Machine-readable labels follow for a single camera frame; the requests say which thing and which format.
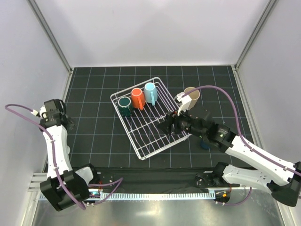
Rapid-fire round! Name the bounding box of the purple cable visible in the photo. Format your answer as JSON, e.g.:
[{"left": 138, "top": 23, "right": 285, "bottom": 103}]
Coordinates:
[
  {"left": 4, "top": 103, "right": 124, "bottom": 210},
  {"left": 183, "top": 85, "right": 301, "bottom": 175}
]

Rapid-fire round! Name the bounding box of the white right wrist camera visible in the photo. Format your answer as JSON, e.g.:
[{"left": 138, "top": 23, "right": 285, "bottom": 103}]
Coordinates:
[{"left": 174, "top": 92, "right": 196, "bottom": 116}]

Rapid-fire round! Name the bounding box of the orange mug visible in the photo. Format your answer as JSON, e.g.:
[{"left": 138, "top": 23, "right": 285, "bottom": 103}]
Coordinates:
[{"left": 131, "top": 88, "right": 145, "bottom": 111}]

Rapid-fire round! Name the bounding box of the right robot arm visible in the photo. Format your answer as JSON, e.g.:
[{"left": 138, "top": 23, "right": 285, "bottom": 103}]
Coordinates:
[{"left": 157, "top": 109, "right": 301, "bottom": 207}]

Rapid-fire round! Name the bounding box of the dark green mug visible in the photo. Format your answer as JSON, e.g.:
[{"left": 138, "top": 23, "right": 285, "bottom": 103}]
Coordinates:
[{"left": 118, "top": 97, "right": 134, "bottom": 117}]

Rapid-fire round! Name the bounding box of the white cable duct strip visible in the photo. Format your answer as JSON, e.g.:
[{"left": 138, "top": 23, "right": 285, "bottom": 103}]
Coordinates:
[{"left": 89, "top": 192, "right": 216, "bottom": 201}]

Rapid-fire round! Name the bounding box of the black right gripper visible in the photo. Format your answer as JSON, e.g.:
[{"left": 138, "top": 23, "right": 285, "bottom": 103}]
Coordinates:
[{"left": 157, "top": 104, "right": 206, "bottom": 139}]

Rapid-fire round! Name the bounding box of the dark blue mug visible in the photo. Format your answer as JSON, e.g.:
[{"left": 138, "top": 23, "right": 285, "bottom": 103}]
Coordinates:
[{"left": 200, "top": 140, "right": 210, "bottom": 150}]

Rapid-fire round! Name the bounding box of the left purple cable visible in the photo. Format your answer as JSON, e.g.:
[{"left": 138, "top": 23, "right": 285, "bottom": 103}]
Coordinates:
[{"left": 4, "top": 103, "right": 124, "bottom": 210}]

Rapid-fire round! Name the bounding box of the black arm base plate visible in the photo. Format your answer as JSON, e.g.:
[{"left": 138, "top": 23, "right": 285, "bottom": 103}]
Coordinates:
[{"left": 96, "top": 168, "right": 230, "bottom": 194}]

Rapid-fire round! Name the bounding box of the light blue mug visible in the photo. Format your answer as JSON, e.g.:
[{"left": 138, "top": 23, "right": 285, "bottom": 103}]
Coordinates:
[{"left": 143, "top": 82, "right": 158, "bottom": 106}]

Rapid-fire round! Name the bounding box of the white wire dish rack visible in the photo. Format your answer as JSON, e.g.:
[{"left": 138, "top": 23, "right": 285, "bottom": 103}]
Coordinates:
[{"left": 110, "top": 77, "right": 190, "bottom": 160}]

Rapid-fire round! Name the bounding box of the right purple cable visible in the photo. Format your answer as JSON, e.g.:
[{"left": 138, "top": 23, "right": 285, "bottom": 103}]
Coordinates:
[{"left": 183, "top": 85, "right": 301, "bottom": 175}]

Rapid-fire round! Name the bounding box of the tall beige cup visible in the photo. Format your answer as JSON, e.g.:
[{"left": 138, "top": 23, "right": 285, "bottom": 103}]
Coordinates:
[{"left": 184, "top": 87, "right": 200, "bottom": 110}]

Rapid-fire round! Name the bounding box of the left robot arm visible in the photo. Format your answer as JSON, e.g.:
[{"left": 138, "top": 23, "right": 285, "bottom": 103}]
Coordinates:
[{"left": 38, "top": 99, "right": 100, "bottom": 211}]

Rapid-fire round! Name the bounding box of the black grid mat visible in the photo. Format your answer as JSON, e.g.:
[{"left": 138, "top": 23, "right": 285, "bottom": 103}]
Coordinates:
[{"left": 65, "top": 65, "right": 253, "bottom": 168}]

